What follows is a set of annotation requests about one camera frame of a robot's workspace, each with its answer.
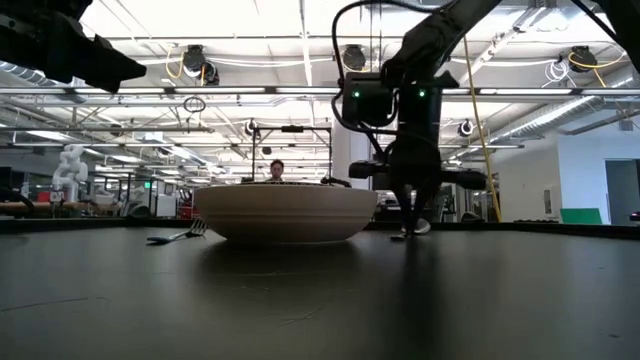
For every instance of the silver ventilation duct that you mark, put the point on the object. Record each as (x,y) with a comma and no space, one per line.
(550,117)

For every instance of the beige shallow plate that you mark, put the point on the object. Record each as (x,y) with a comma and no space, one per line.
(285,215)

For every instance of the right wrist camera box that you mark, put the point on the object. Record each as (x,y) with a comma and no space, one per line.
(367,100)

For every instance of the black monitor stand frame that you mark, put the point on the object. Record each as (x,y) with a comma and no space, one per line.
(292,129)

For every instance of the silver metal spoon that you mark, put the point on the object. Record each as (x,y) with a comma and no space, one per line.
(423,227)

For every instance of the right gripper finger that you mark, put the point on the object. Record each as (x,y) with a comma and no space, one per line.
(406,205)
(424,205)

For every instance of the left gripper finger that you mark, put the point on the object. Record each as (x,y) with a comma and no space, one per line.
(110,65)

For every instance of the green board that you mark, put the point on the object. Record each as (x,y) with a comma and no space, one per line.
(581,216)

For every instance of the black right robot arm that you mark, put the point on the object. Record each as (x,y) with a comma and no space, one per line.
(440,35)

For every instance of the black table frame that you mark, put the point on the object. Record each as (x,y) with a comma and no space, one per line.
(550,230)

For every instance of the person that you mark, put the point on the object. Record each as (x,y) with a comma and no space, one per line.
(276,172)

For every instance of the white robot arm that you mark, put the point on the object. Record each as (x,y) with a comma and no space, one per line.
(70,172)

